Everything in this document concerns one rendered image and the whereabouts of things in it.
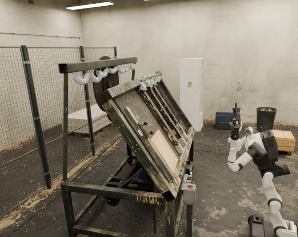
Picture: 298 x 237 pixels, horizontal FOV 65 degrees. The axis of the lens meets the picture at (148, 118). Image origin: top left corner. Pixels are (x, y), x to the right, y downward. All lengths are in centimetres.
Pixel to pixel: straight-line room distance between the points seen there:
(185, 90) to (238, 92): 199
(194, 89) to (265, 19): 286
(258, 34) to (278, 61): 101
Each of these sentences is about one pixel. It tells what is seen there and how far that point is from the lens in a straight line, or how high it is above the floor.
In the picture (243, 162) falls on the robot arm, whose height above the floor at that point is 118.
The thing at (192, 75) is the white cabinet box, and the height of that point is 161.
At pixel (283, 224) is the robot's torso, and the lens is 320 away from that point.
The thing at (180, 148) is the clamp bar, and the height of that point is 97.
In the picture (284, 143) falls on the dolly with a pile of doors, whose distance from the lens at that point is 576.
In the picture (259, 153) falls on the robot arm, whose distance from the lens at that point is 251.
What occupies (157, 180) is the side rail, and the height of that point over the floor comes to 100.
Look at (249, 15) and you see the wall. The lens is 787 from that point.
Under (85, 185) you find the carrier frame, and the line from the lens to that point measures 294.
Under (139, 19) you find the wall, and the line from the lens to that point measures 858.
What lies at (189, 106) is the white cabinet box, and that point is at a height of 72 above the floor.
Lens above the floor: 227
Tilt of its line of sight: 16 degrees down
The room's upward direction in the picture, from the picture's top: 2 degrees counter-clockwise
